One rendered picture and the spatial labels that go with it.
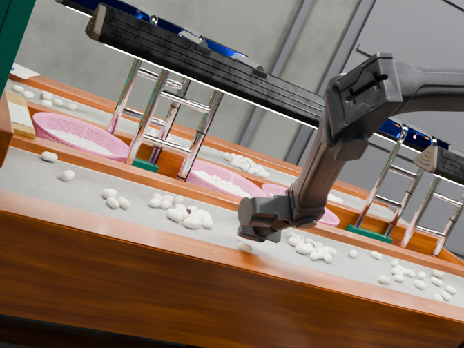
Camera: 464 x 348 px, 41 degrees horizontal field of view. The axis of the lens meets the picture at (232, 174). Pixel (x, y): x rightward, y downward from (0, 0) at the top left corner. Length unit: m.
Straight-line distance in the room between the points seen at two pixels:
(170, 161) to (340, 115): 1.09
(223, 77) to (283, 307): 0.51
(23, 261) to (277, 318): 0.53
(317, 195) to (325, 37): 2.50
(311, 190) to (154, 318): 0.38
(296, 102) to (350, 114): 0.63
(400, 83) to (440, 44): 3.03
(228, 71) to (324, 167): 0.45
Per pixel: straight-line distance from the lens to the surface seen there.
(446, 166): 1.81
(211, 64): 1.38
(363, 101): 0.86
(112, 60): 3.36
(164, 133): 1.84
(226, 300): 1.25
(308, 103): 1.51
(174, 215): 1.38
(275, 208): 1.25
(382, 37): 3.69
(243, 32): 3.45
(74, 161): 1.49
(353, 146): 0.89
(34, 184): 1.30
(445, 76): 0.89
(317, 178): 1.07
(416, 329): 1.57
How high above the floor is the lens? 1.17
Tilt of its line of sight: 12 degrees down
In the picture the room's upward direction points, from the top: 24 degrees clockwise
